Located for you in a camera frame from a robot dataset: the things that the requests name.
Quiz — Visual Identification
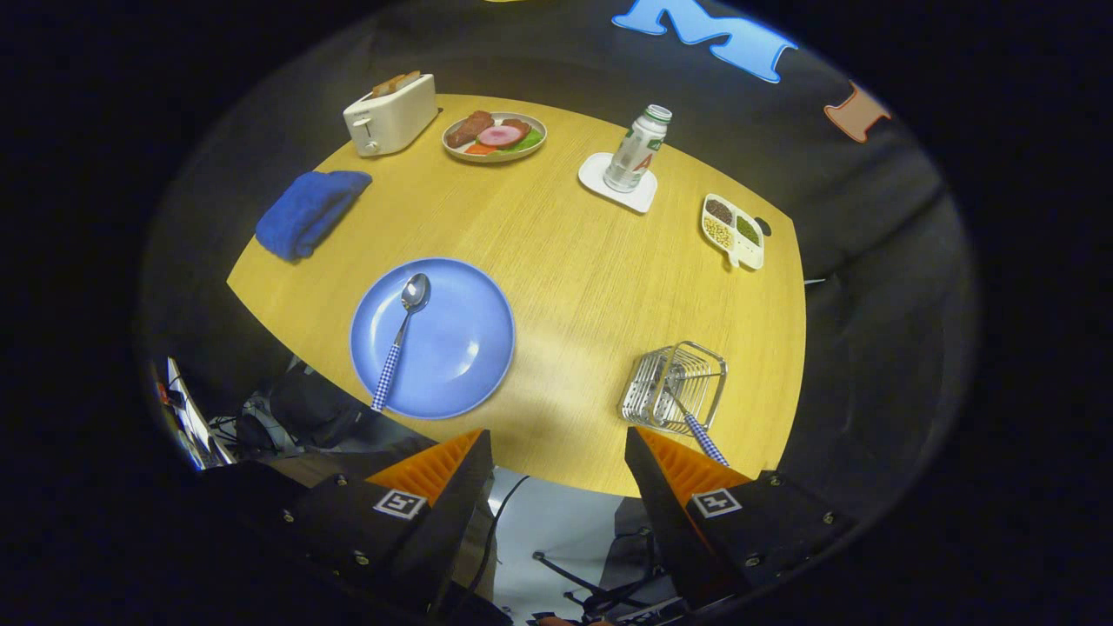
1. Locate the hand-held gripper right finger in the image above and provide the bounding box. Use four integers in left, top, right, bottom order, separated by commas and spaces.
624, 426, 875, 611

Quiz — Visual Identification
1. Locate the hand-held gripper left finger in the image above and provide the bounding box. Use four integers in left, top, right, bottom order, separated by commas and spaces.
258, 429, 494, 611

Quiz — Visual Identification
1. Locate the fork with checkered handle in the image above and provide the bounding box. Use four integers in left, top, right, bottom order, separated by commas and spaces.
665, 370, 730, 468

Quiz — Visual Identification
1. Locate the spoon with checkered handle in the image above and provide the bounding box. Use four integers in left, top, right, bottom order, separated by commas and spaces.
370, 273, 431, 413

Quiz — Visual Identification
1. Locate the black tripod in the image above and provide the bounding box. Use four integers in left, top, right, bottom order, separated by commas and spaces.
532, 550, 688, 623

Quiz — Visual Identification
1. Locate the blue round plate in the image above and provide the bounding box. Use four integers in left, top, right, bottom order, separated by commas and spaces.
350, 257, 517, 421

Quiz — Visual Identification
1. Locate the white divided bean dish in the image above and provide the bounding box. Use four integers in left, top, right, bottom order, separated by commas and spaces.
701, 193, 766, 270

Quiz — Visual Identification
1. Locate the blue folded towel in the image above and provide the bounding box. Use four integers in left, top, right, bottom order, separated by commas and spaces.
255, 170, 373, 263

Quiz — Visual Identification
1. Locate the white square coaster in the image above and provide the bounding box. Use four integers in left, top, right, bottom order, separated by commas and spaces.
578, 152, 659, 215

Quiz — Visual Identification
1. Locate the white green drink bottle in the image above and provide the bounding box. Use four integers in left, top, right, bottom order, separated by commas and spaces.
603, 104, 673, 194

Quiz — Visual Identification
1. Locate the brown meat slice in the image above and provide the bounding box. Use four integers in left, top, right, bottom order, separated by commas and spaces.
446, 110, 495, 149

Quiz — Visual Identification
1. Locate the white toaster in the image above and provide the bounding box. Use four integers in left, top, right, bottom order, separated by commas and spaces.
343, 73, 440, 157

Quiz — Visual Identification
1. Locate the white oval food plate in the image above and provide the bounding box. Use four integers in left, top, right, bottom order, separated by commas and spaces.
442, 110, 549, 163

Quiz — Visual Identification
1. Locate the black cable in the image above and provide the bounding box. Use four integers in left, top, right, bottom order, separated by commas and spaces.
470, 474, 531, 601

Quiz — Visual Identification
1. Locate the metal wire cutlery rack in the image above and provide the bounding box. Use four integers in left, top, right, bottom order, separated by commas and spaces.
617, 341, 728, 436

